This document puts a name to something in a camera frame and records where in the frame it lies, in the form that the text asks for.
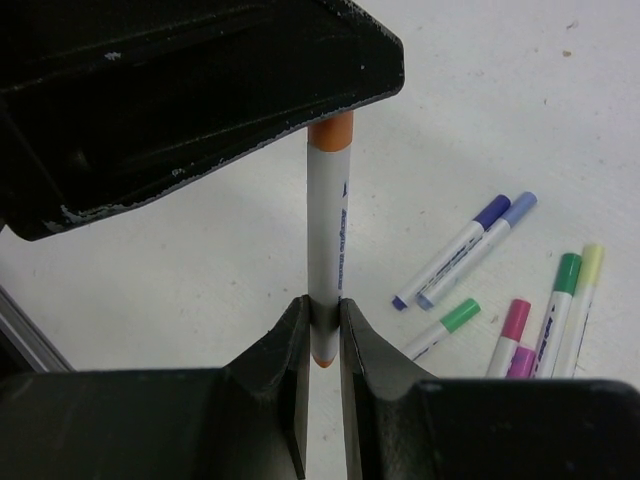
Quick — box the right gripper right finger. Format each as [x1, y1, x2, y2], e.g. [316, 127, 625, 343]
[340, 299, 639, 479]

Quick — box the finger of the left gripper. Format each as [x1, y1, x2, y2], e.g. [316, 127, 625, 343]
[1, 1, 404, 241]

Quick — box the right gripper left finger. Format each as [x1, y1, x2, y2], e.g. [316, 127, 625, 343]
[1, 296, 310, 479]

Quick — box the yellow marker pen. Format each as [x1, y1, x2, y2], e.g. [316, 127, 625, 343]
[552, 244, 605, 379]

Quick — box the orange marker pen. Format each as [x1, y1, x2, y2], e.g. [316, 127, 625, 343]
[307, 111, 354, 368]

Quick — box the light green marker pen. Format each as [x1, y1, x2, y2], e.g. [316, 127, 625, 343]
[401, 298, 481, 361]

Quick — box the magenta marker pen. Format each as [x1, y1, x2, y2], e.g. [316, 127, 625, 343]
[506, 345, 536, 379]

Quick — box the dark purple marker pen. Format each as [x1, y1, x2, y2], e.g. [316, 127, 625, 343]
[392, 194, 511, 311]

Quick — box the pink marker pen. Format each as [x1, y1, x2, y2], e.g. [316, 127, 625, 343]
[486, 299, 531, 378]

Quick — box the light blue marker pen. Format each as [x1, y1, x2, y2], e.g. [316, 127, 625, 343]
[416, 192, 537, 310]

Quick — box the dark green marker pen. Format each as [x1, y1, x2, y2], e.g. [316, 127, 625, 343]
[530, 253, 582, 379]

